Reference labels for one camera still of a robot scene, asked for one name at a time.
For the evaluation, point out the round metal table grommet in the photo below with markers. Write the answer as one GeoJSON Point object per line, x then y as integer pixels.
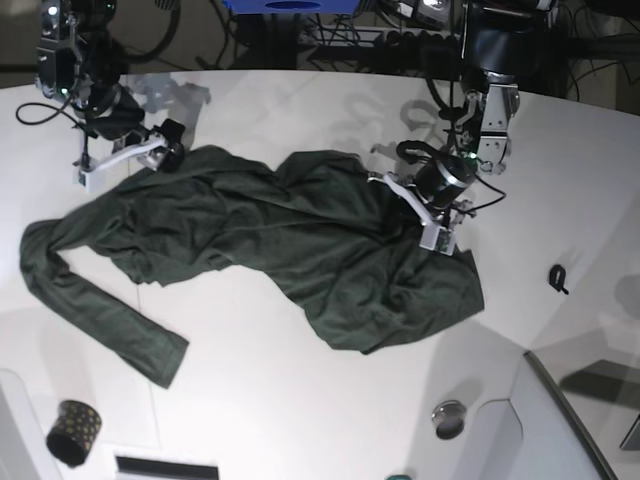
{"type": "Point", "coordinates": [448, 419]}

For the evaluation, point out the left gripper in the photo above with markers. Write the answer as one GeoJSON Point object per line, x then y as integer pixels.
{"type": "Point", "coordinates": [434, 190]}

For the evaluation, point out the blue bin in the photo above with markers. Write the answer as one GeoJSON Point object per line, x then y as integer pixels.
{"type": "Point", "coordinates": [246, 7]}

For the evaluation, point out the small green object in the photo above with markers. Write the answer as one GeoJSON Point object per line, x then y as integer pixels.
{"type": "Point", "coordinates": [400, 476]}

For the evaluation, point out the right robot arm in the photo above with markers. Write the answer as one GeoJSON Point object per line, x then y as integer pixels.
{"type": "Point", "coordinates": [80, 65]}

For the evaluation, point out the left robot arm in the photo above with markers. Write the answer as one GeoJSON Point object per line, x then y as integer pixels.
{"type": "Point", "coordinates": [471, 74]}

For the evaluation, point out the black patterned cup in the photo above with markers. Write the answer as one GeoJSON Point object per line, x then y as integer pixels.
{"type": "Point", "coordinates": [73, 433]}

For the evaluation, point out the white power strip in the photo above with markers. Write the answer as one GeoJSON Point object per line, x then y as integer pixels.
{"type": "Point", "coordinates": [334, 35]}

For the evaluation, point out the dark green t-shirt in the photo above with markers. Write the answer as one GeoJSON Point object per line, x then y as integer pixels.
{"type": "Point", "coordinates": [337, 245]}

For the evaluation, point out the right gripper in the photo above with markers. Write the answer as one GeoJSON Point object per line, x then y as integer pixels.
{"type": "Point", "coordinates": [114, 115]}

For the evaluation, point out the small black clip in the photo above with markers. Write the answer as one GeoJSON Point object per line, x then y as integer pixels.
{"type": "Point", "coordinates": [557, 278]}

